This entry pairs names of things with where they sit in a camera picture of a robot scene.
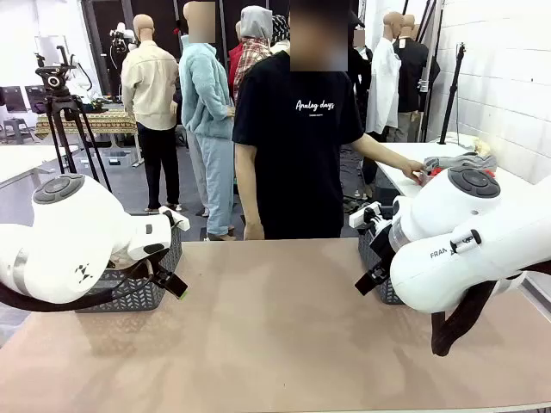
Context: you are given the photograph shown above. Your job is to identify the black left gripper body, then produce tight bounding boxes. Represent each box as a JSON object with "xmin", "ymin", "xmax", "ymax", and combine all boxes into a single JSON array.
[{"xmin": 150, "ymin": 252, "xmax": 176, "ymax": 284}]

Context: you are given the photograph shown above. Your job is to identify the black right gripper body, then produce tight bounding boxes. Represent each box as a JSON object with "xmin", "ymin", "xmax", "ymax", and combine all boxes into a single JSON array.
[{"xmin": 366, "ymin": 216, "xmax": 396, "ymax": 277}]

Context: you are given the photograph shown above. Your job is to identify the light grey garment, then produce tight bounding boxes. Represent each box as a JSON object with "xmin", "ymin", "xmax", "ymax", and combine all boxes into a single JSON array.
[{"xmin": 424, "ymin": 151, "xmax": 498, "ymax": 174}]

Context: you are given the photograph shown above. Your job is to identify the person's right forearm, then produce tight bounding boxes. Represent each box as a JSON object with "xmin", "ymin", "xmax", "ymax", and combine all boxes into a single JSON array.
[{"xmin": 234, "ymin": 141, "xmax": 264, "ymax": 225}]

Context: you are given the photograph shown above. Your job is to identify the person's left forearm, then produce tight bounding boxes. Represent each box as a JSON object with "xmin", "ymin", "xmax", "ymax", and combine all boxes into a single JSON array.
[{"xmin": 350, "ymin": 132, "xmax": 408, "ymax": 174}]

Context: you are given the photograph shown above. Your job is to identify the person's left hand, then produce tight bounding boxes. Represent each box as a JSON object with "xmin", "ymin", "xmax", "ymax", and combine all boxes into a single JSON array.
[{"xmin": 400, "ymin": 158, "xmax": 428, "ymax": 185}]

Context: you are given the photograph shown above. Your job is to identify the person's right hand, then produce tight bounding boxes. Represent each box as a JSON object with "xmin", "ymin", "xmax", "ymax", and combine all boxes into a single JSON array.
[{"xmin": 243, "ymin": 219, "xmax": 265, "ymax": 241}]

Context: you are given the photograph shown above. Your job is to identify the grey plastic woven basket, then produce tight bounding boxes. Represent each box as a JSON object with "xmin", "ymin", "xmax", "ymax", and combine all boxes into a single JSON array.
[
  {"xmin": 356, "ymin": 206, "xmax": 406, "ymax": 305},
  {"xmin": 75, "ymin": 210, "xmax": 184, "ymax": 313}
]

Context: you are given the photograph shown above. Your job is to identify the person in black t-shirt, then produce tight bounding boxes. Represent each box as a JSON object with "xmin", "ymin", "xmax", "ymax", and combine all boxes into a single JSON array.
[{"xmin": 232, "ymin": 0, "xmax": 367, "ymax": 241}]

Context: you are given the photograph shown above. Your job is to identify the white side table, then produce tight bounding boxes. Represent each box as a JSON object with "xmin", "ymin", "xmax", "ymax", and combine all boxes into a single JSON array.
[{"xmin": 369, "ymin": 140, "xmax": 551, "ymax": 200}]

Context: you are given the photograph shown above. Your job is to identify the table with patterned cloth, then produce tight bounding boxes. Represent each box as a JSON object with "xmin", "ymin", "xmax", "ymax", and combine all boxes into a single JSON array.
[{"xmin": 34, "ymin": 109, "xmax": 145, "ymax": 168}]

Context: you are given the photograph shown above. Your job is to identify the mannequin in white shirt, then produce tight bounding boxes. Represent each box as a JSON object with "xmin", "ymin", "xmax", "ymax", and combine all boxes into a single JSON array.
[{"xmin": 365, "ymin": 11, "xmax": 404, "ymax": 143}]

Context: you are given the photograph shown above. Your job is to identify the black light stand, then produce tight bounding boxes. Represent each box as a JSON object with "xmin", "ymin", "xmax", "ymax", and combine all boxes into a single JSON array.
[{"xmin": 437, "ymin": 41, "xmax": 468, "ymax": 145}]

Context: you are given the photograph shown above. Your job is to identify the white round-edged table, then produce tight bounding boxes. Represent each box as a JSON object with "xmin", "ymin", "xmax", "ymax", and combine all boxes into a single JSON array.
[{"xmin": 0, "ymin": 144, "xmax": 81, "ymax": 188}]

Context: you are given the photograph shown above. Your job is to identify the mannequin in black t-shirt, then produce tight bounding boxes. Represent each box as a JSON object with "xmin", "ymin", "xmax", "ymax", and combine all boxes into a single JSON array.
[{"xmin": 393, "ymin": 15, "xmax": 441, "ymax": 143}]

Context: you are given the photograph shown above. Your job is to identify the mannequin in blue fleece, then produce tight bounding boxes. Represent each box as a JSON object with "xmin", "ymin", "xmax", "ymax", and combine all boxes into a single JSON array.
[{"xmin": 178, "ymin": 2, "xmax": 237, "ymax": 241}]

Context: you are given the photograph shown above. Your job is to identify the mannequin in cream shirt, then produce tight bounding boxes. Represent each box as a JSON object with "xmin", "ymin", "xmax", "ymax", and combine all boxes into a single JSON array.
[{"xmin": 121, "ymin": 14, "xmax": 181, "ymax": 212}]

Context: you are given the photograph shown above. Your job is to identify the grey metal stool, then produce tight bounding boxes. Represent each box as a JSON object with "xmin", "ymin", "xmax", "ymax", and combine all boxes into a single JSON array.
[{"xmin": 2, "ymin": 118, "xmax": 35, "ymax": 144}]

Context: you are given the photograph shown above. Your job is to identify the dark display panel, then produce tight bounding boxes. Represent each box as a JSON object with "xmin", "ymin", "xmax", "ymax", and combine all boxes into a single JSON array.
[
  {"xmin": 0, "ymin": 85, "xmax": 27, "ymax": 114},
  {"xmin": 24, "ymin": 84, "xmax": 47, "ymax": 114}
]

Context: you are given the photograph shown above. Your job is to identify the mannequin in red top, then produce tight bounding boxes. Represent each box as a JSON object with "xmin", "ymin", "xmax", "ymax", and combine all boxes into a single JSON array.
[{"xmin": 227, "ymin": 21, "xmax": 243, "ymax": 101}]

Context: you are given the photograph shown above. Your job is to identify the mannequin in plaid hoodie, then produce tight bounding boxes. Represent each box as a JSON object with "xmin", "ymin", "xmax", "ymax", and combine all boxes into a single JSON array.
[{"xmin": 232, "ymin": 4, "xmax": 276, "ymax": 105}]

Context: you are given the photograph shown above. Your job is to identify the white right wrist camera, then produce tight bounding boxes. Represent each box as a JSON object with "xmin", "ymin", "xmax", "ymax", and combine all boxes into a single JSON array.
[{"xmin": 348, "ymin": 200, "xmax": 382, "ymax": 229}]

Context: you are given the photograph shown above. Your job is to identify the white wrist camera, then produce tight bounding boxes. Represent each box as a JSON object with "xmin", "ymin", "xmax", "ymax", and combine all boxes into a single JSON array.
[
  {"xmin": 158, "ymin": 205, "xmax": 191, "ymax": 232},
  {"xmin": 348, "ymin": 200, "xmax": 382, "ymax": 229}
]

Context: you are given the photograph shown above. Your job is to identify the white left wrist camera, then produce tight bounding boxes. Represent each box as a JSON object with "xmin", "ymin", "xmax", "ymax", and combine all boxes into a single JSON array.
[{"xmin": 158, "ymin": 205, "xmax": 191, "ymax": 232}]

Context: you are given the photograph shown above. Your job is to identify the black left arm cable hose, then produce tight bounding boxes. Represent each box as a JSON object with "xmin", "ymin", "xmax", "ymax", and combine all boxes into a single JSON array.
[{"xmin": 0, "ymin": 256, "xmax": 173, "ymax": 313}]

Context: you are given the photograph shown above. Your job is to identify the black camera tripod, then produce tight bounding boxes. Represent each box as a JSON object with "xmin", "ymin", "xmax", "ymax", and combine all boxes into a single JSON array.
[{"xmin": 34, "ymin": 45, "xmax": 114, "ymax": 194}]

